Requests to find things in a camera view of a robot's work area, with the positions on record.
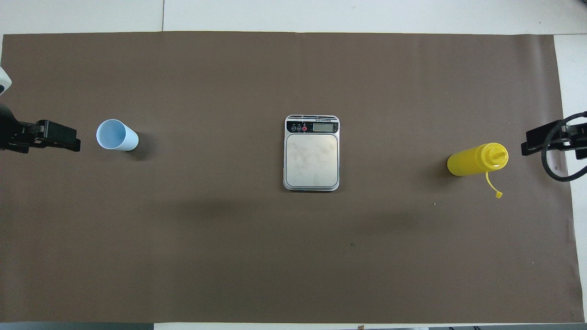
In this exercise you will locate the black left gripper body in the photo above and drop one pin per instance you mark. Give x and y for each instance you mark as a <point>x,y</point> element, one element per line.
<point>9,126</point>

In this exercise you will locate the yellow squeeze bottle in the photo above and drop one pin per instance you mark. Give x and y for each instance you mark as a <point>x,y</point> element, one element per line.
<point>467,160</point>

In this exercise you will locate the brown table mat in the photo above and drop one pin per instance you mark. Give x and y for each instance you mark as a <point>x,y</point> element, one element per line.
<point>229,229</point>

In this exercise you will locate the silver digital kitchen scale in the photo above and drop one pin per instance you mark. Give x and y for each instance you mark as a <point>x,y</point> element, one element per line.
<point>312,165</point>

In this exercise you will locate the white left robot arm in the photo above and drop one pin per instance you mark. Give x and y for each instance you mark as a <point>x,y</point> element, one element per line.
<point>3,82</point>

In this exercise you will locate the light blue plastic cup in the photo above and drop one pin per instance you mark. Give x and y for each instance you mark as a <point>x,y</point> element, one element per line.
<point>112,135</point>

